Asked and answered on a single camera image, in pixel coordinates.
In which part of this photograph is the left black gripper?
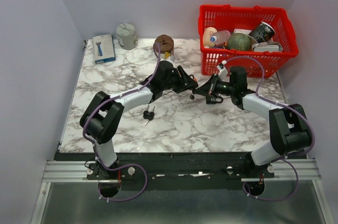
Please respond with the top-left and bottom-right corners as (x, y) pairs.
(162, 67), (198, 95)

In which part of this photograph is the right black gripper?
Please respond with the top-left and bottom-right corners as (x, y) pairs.
(194, 73), (236, 98)

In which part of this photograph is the all black padlock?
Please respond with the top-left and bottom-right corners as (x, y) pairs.
(205, 96), (223, 105)

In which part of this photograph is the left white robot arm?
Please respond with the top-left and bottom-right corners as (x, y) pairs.
(79, 60), (198, 179)

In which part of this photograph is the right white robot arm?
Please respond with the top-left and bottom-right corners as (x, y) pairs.
(192, 67), (313, 178)

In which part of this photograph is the brown lidded white jar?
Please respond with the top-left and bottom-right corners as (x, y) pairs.
(153, 34), (174, 60)

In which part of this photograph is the pink plastic bottle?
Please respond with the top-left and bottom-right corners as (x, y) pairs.
(210, 30), (231, 46)

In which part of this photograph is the beige egg shaped toy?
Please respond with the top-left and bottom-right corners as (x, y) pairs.
(202, 27), (217, 48)

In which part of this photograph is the green round melon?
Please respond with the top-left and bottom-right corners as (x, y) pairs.
(227, 33), (251, 51)

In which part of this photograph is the red plastic basket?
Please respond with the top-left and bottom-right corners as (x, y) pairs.
(198, 4), (298, 78)

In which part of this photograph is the white box in basket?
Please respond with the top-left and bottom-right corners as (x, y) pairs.
(252, 42), (283, 52)

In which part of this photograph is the grey marble cup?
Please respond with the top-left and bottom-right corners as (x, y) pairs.
(116, 23), (138, 50)

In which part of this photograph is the black paper cup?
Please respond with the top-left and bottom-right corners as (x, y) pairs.
(248, 21), (275, 43)

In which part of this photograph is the razor package box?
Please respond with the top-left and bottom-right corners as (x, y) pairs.
(93, 34), (116, 64)

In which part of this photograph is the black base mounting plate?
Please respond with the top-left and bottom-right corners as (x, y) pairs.
(54, 152), (275, 191)

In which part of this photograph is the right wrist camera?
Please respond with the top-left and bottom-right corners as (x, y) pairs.
(217, 60), (228, 81)

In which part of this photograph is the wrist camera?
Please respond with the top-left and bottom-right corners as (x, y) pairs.
(163, 52), (175, 63)
(217, 60), (228, 81)

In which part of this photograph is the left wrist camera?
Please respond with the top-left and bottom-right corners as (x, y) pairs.
(163, 52), (175, 63)

